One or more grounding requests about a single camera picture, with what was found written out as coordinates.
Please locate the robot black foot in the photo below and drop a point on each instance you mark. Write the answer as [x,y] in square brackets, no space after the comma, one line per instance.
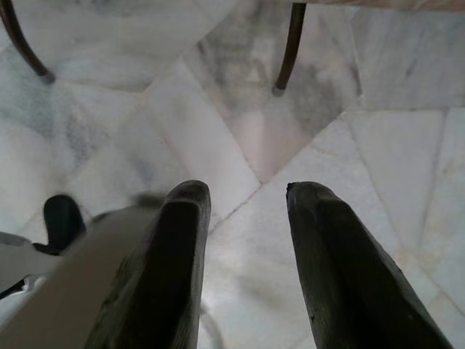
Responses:
[63,221]

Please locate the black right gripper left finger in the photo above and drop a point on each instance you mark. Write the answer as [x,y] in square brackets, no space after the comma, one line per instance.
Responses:
[167,276]

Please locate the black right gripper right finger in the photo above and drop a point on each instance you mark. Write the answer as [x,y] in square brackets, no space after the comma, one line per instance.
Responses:
[345,276]

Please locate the dark curved chair leg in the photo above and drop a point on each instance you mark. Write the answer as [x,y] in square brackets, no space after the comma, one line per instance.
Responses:
[25,51]
[288,51]

